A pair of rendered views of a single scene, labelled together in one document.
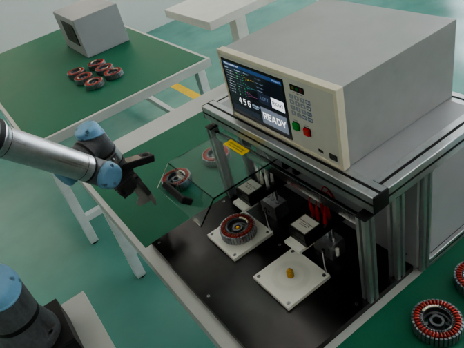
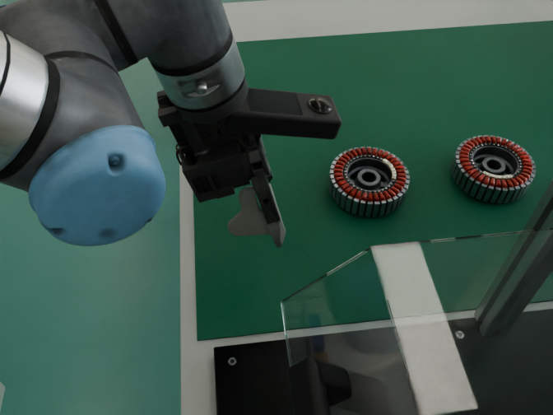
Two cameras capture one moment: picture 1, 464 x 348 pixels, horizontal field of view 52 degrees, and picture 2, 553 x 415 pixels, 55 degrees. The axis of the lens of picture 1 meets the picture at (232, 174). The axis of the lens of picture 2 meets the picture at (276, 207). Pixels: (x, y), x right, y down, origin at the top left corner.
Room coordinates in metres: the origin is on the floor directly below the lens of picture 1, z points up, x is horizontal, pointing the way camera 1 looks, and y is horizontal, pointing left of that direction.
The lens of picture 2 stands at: (0.93, 0.16, 1.33)
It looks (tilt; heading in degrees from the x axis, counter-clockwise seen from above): 50 degrees down; 19
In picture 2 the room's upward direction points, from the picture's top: straight up
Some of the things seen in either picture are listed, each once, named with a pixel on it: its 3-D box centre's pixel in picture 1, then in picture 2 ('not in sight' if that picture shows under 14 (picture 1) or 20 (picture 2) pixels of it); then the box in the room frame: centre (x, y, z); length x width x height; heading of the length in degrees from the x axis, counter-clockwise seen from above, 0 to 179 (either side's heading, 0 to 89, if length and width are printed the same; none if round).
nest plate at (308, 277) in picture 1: (291, 277); not in sight; (0.86, -0.08, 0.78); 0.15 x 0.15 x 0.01; 26
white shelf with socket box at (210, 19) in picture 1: (231, 50); not in sight; (2.04, -0.15, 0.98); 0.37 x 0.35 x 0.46; 26
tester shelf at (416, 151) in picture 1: (332, 112); not in sight; (1.11, -0.31, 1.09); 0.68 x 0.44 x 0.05; 26
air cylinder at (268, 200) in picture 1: (274, 205); not in sight; (1.14, -0.10, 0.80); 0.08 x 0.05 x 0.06; 26
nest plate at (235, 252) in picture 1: (239, 234); not in sight; (1.08, 0.03, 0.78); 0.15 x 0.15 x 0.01; 26
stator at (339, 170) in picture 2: not in sight; (368, 180); (1.47, 0.21, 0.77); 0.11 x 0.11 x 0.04
